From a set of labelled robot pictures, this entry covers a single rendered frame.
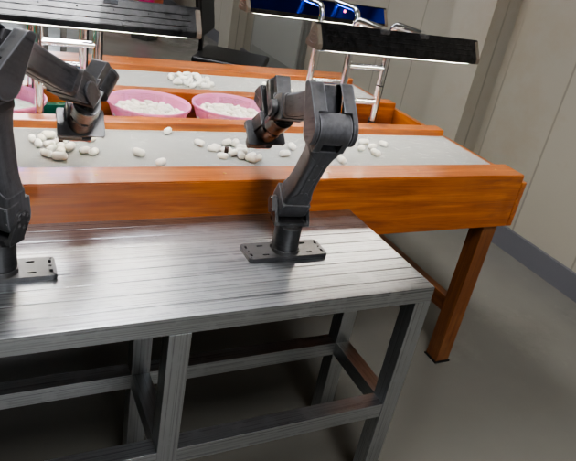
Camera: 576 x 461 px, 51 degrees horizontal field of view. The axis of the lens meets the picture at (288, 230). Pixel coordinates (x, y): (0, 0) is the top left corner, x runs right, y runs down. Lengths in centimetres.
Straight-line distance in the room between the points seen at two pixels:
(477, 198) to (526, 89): 147
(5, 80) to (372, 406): 110
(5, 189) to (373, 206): 100
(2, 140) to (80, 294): 31
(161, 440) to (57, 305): 38
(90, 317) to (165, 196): 43
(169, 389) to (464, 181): 111
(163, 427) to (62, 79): 71
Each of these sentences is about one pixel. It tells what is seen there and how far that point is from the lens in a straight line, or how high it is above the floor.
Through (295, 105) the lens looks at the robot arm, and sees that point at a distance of 131.
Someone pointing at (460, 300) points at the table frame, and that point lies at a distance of 224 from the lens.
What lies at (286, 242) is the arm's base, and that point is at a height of 71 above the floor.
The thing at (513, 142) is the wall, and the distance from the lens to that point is 343.
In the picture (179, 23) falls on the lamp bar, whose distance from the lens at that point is 167.
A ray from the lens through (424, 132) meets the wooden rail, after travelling 232.
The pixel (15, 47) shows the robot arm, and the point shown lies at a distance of 108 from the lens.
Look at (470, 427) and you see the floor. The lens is 217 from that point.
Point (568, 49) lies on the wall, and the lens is 326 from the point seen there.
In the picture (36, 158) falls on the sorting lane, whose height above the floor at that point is 74.
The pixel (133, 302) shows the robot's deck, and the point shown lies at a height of 67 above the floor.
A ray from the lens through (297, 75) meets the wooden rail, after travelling 276.
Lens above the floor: 135
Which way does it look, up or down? 26 degrees down
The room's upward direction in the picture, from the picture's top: 11 degrees clockwise
